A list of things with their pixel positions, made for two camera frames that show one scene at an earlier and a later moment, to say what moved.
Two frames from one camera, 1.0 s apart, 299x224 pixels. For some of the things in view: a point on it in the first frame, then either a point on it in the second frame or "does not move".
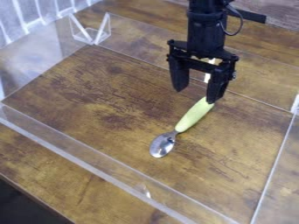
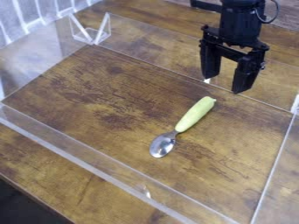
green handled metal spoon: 163,143 does not move
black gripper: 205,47 to 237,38
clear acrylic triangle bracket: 90,35 does not move
